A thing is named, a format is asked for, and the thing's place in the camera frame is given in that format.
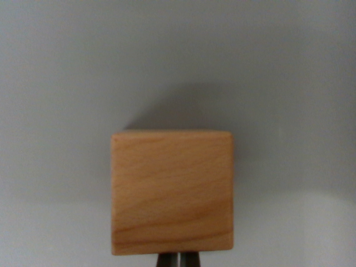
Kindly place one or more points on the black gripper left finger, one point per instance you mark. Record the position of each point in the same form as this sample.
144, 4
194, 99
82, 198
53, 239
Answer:
166, 261

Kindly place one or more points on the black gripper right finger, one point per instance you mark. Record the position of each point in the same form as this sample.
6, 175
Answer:
191, 260

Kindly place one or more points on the wooden cube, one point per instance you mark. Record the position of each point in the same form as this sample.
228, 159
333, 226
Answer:
172, 192

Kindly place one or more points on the grey plastic tray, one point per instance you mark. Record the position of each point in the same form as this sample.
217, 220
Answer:
55, 83

